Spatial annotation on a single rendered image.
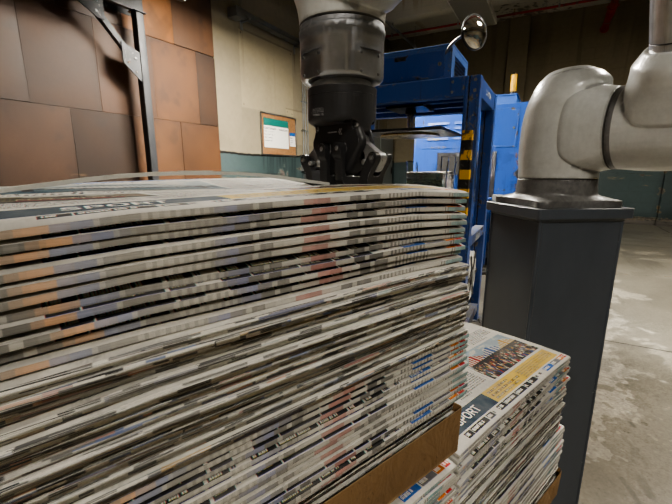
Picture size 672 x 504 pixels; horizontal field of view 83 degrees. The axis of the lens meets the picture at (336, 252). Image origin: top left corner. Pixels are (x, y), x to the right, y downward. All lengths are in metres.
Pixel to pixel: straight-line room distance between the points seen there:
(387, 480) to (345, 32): 0.38
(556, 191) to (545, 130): 0.12
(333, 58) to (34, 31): 3.90
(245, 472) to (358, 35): 0.37
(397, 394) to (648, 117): 0.67
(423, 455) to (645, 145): 0.67
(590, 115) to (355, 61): 0.56
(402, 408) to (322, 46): 0.33
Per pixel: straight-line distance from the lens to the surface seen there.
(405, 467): 0.32
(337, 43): 0.41
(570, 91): 0.90
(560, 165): 0.89
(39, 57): 4.19
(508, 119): 4.52
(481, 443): 0.43
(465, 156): 2.15
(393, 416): 0.28
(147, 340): 0.17
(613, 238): 0.96
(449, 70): 2.40
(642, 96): 0.83
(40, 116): 4.09
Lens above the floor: 1.08
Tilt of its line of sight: 12 degrees down
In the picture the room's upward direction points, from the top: straight up
